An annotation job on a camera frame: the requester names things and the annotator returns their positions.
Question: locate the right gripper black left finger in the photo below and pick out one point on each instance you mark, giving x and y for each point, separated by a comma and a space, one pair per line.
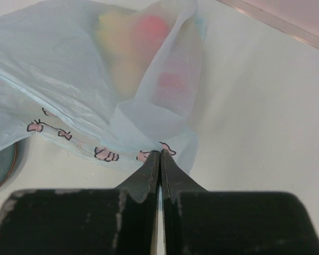
144, 181

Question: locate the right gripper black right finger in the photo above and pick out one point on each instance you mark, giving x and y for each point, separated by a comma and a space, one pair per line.
174, 179

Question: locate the light blue plastic bag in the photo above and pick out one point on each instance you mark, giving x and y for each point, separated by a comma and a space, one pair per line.
55, 81

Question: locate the orange fake persimmon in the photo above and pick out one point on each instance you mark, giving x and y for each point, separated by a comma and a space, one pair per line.
170, 86

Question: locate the yellow fake lemon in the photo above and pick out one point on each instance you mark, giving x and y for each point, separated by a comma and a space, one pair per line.
126, 69

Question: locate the red fake apple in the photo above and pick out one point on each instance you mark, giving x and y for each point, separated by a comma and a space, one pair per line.
150, 29

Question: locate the dark blue ceramic plate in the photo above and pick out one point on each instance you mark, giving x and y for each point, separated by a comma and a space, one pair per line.
8, 158

